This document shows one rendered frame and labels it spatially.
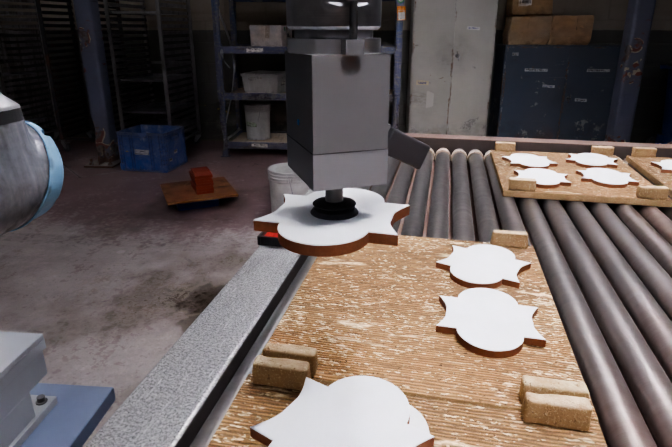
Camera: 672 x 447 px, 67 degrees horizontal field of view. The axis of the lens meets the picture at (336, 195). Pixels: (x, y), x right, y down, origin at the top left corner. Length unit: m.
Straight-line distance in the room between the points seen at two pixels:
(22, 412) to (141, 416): 0.14
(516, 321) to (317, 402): 0.31
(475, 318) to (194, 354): 0.35
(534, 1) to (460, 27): 0.75
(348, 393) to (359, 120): 0.23
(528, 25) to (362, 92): 5.18
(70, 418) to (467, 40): 4.93
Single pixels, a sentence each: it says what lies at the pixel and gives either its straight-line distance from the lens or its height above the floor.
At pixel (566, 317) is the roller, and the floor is 0.91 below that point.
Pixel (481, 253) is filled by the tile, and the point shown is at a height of 0.95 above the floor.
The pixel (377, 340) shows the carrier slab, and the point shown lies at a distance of 0.63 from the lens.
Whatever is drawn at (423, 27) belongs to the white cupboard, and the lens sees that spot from 5.23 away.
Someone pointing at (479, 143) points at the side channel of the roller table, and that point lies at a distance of 1.67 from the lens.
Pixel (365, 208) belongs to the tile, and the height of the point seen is 1.13.
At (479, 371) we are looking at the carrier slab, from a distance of 0.60.
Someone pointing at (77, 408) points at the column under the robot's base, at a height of 0.87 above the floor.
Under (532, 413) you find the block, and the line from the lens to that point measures 0.54.
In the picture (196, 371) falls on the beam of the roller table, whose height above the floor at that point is 0.92.
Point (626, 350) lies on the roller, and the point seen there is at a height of 0.91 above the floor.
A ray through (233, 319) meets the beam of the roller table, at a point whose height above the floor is 0.92.
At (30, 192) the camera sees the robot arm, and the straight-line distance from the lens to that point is 0.63.
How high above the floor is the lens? 1.29
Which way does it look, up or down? 18 degrees down
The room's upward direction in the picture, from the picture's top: straight up
